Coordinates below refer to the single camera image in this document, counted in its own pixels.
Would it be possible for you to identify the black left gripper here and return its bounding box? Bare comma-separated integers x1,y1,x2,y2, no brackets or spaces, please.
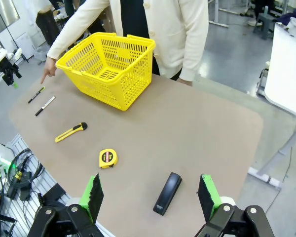
0,58,22,79

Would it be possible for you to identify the large white table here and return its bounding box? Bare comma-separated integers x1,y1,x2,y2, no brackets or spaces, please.
248,22,296,190

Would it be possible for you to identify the yellow tape measure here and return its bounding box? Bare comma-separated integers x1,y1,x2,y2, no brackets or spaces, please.
98,148,119,169

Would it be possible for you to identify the yellow utility knife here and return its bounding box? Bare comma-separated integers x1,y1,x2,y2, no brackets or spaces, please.
54,122,88,144

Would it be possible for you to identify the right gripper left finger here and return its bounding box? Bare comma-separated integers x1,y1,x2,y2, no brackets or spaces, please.
27,172,105,237

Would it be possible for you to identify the dark navy cloth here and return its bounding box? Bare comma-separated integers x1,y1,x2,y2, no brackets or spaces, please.
281,9,296,30

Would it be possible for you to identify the black power adapter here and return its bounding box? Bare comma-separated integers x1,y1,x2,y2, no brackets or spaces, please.
6,171,33,201

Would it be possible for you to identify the aluminium base plate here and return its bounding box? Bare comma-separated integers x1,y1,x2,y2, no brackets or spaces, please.
0,134,74,237

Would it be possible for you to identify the grey plastic stool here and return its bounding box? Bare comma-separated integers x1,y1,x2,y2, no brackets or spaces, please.
253,13,276,40

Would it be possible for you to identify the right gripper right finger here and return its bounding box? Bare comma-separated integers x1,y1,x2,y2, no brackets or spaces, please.
194,174,276,237

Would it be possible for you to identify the black stapler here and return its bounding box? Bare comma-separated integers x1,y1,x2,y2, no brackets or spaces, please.
152,172,183,216

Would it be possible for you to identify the person's right hand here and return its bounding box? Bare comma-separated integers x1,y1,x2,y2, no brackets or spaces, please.
40,56,58,85

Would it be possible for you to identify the person's left hand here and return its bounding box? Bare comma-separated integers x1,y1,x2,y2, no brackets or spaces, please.
178,78,194,87

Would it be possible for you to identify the person in white cardigan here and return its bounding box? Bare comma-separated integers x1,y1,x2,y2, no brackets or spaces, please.
46,0,210,87

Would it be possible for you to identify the black flat box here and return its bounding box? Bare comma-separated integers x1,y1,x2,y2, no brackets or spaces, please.
41,184,68,204

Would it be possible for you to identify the black marker with yellow end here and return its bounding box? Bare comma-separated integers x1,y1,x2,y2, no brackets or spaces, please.
28,86,46,105

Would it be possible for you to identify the yellow plastic shopping basket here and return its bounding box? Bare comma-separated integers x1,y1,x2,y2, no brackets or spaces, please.
55,32,156,112

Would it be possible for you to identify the person's left forearm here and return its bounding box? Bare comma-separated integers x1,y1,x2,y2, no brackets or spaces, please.
179,32,209,82

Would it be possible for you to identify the black and white marker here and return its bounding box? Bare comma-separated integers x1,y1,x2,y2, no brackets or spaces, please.
35,96,56,117

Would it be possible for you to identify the black cable bundle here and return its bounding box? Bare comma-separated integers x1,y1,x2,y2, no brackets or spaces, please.
4,147,45,188

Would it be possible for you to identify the person's right forearm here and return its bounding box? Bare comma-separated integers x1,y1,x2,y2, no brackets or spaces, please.
46,14,94,61

